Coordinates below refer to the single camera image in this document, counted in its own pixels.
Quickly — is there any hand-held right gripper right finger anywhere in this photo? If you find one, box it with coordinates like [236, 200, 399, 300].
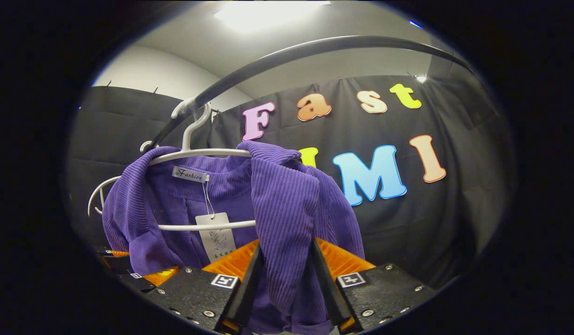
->
[312, 237, 437, 333]

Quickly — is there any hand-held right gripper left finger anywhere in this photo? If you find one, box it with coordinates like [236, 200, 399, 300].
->
[150, 239, 264, 335]

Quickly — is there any purple corduroy jacket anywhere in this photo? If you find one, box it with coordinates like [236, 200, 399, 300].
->
[102, 141, 366, 335]

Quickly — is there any white plastic clothes hanger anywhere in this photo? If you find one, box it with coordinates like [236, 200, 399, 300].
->
[87, 141, 154, 217]
[147, 98, 257, 232]

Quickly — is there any black metal clothes rack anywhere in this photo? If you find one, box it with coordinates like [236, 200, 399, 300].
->
[147, 35, 476, 152]

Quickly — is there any black backdrop cloth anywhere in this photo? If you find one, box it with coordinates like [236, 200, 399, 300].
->
[66, 74, 515, 289]

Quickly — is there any large ceiling light panel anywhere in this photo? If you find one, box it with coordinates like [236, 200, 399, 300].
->
[214, 0, 332, 33]

